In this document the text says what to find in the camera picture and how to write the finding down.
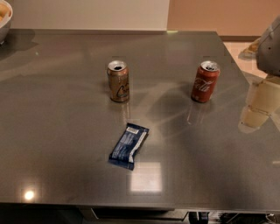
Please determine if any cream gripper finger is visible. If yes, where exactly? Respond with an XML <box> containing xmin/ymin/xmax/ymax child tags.
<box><xmin>238</xmin><ymin>74</ymin><xmax>280</xmax><ymax>134</ymax></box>

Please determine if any orange-gold soda can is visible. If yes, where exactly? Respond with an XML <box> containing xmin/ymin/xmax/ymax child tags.
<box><xmin>107</xmin><ymin>60</ymin><xmax>130</xmax><ymax>102</ymax></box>

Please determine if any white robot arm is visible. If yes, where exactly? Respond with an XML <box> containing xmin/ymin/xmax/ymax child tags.
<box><xmin>238</xmin><ymin>16</ymin><xmax>280</xmax><ymax>133</ymax></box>

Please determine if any red Coca-Cola can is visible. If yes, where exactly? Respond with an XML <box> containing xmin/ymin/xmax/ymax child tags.
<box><xmin>191</xmin><ymin>60</ymin><xmax>220</xmax><ymax>103</ymax></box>

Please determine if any blue snack wrapper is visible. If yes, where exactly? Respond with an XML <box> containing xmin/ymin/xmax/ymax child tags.
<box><xmin>108</xmin><ymin>123</ymin><xmax>149</xmax><ymax>171</ymax></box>

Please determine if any white bowl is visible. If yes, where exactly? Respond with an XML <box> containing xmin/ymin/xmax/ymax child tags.
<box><xmin>0</xmin><ymin>0</ymin><xmax>13</xmax><ymax>45</ymax></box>

